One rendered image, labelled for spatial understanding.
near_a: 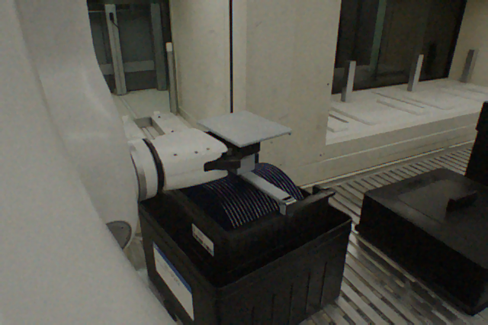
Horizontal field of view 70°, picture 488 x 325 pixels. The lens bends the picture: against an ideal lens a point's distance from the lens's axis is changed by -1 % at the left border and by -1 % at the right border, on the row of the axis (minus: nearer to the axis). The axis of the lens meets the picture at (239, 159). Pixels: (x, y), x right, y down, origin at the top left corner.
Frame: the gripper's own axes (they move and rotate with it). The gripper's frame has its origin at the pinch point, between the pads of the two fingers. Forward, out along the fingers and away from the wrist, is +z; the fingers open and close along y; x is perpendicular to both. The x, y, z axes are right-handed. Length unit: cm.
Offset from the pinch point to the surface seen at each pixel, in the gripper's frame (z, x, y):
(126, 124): 2, -16, -62
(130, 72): 23, -11, -114
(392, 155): 74, -28, -15
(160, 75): 34, -13, -107
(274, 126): 3.9, 2.5, 3.4
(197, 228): -10.3, -10.8, 3.1
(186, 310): -13.9, -24.1, 4.6
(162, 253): -13.9, -17.8, -2.7
